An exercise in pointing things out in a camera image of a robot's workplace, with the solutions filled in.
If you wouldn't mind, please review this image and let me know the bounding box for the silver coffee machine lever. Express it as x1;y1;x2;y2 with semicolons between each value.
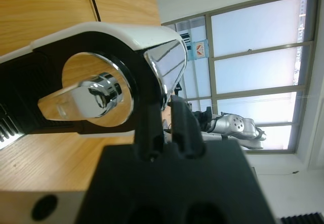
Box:
143;39;188;111

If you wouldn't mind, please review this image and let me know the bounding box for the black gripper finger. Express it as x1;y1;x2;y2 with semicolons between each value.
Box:
135;101;163;162
171;94;207;160

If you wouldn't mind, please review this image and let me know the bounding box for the large window grey frame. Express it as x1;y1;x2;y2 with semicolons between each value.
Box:
174;0;320;154

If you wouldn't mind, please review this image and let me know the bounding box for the blue poster red logo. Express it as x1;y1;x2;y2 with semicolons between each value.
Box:
193;39;210;60

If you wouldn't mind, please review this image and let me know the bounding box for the white capsule coffee machine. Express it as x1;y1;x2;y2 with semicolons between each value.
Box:
0;21;189;151

